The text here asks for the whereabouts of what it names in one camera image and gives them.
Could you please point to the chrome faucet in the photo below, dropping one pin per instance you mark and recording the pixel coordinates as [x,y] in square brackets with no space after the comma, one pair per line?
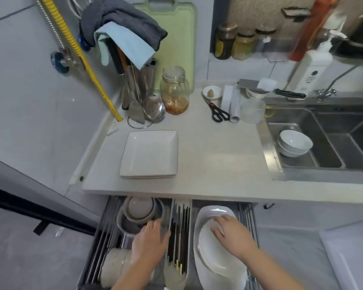
[328,90]

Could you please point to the white board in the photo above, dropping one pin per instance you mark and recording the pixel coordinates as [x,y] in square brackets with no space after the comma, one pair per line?
[351,256]

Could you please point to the glass clip-lid jar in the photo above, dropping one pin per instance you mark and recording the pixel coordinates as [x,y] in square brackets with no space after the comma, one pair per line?
[174,93]

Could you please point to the metal spatula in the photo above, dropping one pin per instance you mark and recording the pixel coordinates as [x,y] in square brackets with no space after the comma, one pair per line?
[136,113]

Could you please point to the person's right hand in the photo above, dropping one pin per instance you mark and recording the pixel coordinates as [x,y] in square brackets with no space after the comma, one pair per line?
[234,237]

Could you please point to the white square plate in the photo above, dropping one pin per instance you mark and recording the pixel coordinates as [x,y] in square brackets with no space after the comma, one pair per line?
[148,176]
[149,152]

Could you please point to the ginger piece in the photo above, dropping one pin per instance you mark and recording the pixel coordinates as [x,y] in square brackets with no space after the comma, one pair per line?
[211,92]

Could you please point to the grey ceramic bowl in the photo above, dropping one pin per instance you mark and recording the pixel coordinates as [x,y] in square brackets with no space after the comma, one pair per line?
[140,208]

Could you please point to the metal bowl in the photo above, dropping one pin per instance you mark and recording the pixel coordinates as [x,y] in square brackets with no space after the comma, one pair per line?
[128,228]

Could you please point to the light blue cloth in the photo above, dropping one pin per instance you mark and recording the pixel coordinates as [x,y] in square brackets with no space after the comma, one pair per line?
[127,42]

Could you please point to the black kitchen appliance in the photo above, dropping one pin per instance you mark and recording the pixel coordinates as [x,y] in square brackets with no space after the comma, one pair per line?
[358,36]

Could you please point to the person's left hand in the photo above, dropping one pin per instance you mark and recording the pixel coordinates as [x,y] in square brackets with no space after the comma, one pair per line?
[148,246]

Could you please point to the white pump bottle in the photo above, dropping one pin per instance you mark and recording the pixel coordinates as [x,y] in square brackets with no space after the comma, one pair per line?
[313,66]

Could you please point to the white cup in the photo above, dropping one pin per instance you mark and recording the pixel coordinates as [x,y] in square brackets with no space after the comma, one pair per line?
[255,94]

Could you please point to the metal skimmer ladle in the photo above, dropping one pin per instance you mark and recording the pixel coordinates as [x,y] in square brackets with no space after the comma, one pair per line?
[154,108]

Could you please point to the person's right forearm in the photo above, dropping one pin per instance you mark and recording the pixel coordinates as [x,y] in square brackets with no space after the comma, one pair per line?
[269,273]

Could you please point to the row of dark chopsticks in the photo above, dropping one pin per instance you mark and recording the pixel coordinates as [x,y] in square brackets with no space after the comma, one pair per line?
[180,226]

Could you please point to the clear glass jar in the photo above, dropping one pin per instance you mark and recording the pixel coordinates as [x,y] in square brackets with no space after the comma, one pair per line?
[264,40]

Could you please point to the small white dish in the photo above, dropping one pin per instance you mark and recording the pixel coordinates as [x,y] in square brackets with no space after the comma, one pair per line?
[217,92]

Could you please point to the person's right thumb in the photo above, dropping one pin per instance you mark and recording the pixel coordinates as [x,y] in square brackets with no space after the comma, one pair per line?
[217,234]

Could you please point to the white plastic wrap roll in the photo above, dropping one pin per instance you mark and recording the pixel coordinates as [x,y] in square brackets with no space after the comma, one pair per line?
[233,102]

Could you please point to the yellow pickle jar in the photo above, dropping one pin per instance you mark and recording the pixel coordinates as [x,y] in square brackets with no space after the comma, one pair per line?
[242,46]

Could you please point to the white cutlery tray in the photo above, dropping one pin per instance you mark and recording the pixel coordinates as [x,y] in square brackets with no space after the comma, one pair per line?
[171,214]

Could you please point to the green cutting board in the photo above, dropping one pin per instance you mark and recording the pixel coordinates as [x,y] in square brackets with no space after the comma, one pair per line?
[178,33]

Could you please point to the dark glass jar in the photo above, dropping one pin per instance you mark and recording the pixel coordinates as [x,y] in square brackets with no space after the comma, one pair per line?
[224,42]

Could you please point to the metal utensil rack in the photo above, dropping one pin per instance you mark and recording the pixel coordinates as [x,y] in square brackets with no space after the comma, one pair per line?
[142,78]

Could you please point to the small white oval plate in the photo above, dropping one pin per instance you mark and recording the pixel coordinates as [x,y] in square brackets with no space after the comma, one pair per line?
[211,253]

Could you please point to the white round bowl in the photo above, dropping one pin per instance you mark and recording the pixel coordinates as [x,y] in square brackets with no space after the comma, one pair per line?
[295,139]
[286,152]

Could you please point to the person's left thumb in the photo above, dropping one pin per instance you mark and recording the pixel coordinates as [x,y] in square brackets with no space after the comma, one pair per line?
[166,239]

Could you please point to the dark grey towel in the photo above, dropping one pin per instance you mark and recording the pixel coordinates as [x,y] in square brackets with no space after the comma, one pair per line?
[121,18]

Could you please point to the metal hairpin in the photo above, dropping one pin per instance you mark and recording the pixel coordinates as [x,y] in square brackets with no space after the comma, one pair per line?
[113,132]

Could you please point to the clear plastic cup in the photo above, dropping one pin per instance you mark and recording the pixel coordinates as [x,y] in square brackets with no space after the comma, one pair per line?
[252,113]

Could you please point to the stainless steel sink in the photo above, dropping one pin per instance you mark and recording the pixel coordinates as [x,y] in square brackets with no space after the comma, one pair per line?
[329,138]

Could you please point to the white folded paper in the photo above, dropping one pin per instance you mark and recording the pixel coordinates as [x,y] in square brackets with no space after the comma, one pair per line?
[267,84]

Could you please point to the large white oval plate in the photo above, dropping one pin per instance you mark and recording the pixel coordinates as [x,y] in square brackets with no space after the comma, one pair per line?
[204,215]

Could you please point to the yellow rubber band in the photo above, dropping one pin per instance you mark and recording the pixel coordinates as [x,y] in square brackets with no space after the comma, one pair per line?
[271,111]

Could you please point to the person's left forearm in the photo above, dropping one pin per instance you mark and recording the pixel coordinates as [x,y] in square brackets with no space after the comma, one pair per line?
[136,277]

